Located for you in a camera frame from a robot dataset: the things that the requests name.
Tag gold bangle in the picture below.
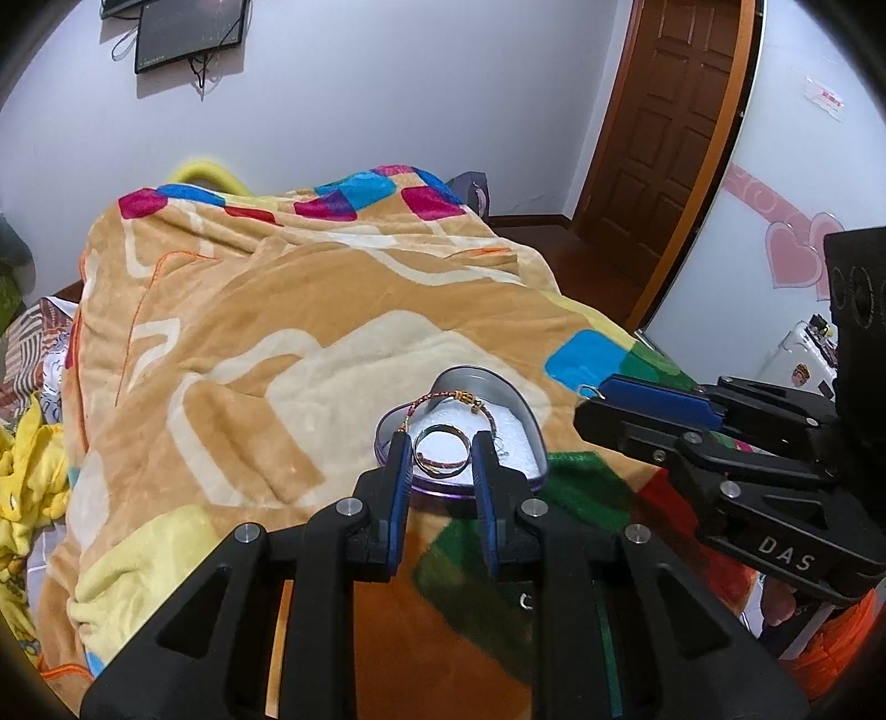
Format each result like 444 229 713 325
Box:
413 425 472 479

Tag yellow pillow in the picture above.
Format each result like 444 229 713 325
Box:
170 157 249 199

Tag red braided cord bracelet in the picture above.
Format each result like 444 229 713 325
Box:
403 390 508 444

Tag white wall label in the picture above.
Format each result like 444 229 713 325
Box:
804 78 849 120

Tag orange cloth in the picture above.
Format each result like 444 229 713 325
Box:
785 592 882 702

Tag pink heart wall sticker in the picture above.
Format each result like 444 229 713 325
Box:
763 210 847 303

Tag green dark cloth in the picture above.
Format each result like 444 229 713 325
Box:
0 213 37 335

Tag heart-shaped metal tin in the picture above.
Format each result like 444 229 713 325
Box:
374 367 552 497

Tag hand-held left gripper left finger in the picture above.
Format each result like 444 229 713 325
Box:
79 430 417 720

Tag brown wooden door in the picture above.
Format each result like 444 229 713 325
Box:
569 0 757 326

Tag grey bag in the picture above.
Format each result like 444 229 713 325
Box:
445 171 494 224

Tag yellow cloth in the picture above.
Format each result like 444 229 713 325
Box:
0 391 73 666

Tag patterned bed sheet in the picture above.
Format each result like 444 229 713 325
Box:
0 294 83 444

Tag white suitcase with stickers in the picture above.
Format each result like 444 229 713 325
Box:
760 315 842 399

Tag black hanging cable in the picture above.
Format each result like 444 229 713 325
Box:
188 54 217 102

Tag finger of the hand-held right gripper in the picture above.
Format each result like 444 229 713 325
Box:
596 374 842 452
573 400 872 605

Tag colourful printed fleece blanket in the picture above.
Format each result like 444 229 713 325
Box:
38 164 763 720

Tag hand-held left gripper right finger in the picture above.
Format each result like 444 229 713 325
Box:
471 430 811 720

